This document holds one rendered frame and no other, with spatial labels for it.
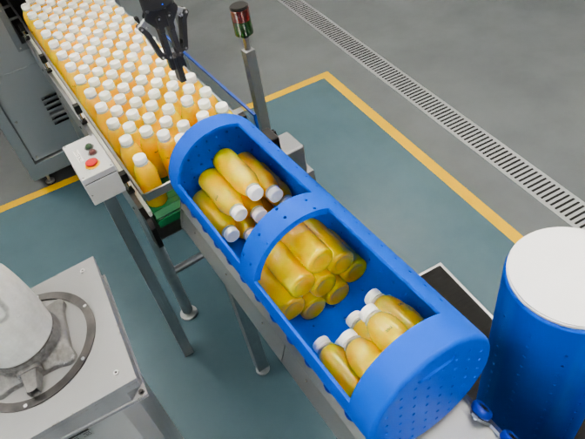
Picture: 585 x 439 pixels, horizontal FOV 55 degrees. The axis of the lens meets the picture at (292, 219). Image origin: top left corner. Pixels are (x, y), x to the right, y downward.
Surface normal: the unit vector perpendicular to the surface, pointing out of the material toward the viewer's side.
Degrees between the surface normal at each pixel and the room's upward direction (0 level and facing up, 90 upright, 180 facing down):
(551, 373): 90
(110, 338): 4
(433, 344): 4
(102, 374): 4
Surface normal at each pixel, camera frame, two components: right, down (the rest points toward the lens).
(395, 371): -0.51, -0.40
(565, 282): -0.14, -0.69
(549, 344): -0.50, 0.67
